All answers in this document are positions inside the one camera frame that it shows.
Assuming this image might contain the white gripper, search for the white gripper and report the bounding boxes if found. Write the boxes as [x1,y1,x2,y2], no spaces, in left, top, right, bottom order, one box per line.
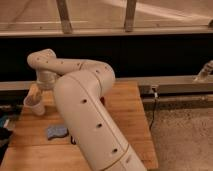
[29,71,56,103]

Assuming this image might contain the white ceramic cup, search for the white ceramic cup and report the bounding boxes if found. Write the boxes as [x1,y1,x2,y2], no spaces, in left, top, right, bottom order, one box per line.
[23,96,45,116]

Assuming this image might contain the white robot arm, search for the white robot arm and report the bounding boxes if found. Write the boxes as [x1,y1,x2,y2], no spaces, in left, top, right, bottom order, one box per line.
[27,49,147,171]

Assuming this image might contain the dark items at left edge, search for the dark items at left edge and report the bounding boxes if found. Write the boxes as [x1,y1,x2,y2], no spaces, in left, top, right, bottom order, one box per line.
[0,104,23,164]

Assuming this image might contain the blue sponge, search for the blue sponge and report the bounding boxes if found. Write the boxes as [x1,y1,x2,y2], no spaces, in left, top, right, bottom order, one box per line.
[46,125,69,140]

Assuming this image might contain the black striped rectangular object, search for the black striped rectangular object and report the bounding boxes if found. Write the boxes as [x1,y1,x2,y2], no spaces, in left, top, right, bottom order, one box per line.
[70,136,76,145]

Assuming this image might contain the white object at right edge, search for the white object at right edge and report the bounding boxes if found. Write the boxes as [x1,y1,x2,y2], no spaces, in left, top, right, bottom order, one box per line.
[194,60,213,82]

